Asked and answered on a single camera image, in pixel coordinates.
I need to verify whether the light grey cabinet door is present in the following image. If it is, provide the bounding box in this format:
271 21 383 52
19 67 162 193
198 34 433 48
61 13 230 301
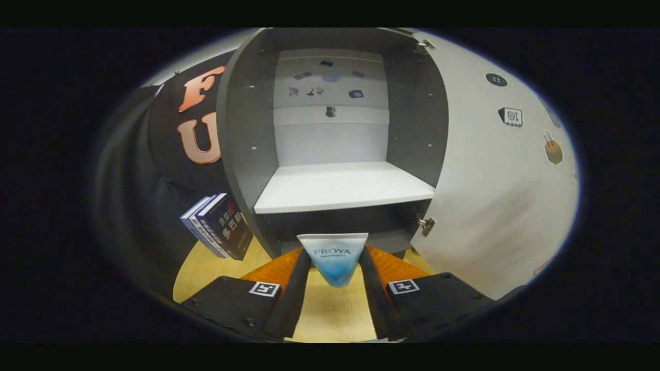
410 31 581 300

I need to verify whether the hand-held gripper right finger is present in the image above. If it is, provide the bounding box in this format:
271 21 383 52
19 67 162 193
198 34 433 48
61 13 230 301
359 246 496 341

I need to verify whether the white blue cosmetic tube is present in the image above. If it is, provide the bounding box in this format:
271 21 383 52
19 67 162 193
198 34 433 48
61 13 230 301
296 233 369 288

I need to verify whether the dark grey cabinet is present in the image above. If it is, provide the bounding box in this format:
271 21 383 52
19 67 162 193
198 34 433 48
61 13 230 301
216 28 449 258

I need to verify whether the dark navy book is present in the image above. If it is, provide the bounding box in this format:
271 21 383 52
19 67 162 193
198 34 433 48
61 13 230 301
198 193 254 261

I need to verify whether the blue white book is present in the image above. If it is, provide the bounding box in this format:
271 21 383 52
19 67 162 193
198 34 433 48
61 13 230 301
179 196 227 258

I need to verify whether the white cabinet shelf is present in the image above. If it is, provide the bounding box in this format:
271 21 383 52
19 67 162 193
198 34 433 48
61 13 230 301
254 161 436 214

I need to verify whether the black backdrop cloth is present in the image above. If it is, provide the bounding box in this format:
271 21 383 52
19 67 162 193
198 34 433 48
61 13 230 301
93 49 233 299

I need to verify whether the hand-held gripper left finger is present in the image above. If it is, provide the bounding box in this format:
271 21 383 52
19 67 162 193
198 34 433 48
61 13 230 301
180 247 312 341

